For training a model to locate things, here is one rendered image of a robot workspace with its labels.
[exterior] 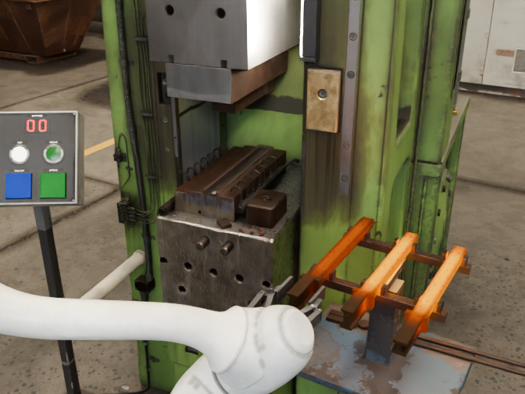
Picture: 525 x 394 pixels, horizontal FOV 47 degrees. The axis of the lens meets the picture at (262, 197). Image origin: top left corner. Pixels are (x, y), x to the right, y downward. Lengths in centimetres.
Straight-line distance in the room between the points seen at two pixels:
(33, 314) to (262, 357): 33
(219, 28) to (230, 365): 97
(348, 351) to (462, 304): 165
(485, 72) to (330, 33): 527
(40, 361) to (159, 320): 199
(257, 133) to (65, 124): 68
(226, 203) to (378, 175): 44
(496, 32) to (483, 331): 427
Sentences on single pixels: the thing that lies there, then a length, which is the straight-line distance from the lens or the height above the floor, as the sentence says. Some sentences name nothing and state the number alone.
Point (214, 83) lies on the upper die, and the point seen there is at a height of 132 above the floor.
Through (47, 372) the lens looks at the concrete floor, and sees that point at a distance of 278.
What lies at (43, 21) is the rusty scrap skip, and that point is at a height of 57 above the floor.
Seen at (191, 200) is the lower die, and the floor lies 96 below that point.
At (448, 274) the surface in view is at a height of 102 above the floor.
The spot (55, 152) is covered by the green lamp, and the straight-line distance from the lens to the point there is 190.
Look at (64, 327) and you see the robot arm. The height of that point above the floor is 120.
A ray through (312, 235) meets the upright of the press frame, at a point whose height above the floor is 84.
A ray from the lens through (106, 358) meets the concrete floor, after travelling 278.
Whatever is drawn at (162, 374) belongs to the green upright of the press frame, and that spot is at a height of 9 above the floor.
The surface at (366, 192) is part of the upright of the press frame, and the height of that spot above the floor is 101.
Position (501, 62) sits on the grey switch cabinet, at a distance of 681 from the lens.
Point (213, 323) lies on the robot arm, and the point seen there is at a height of 120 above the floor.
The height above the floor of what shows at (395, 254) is 102.
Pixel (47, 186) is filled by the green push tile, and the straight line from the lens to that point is 189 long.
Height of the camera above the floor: 173
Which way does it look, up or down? 25 degrees down
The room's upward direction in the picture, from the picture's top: straight up
